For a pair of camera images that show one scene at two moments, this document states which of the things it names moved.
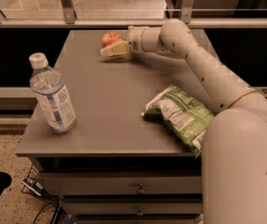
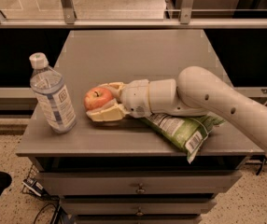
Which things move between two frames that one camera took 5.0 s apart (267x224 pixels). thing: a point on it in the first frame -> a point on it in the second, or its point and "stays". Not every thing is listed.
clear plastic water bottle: [49, 88] stays
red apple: [109, 37] -> [96, 96]
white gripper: [134, 39] -> [135, 97]
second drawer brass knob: [139, 213] stays
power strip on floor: [34, 186] stays
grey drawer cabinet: [115, 166] stays
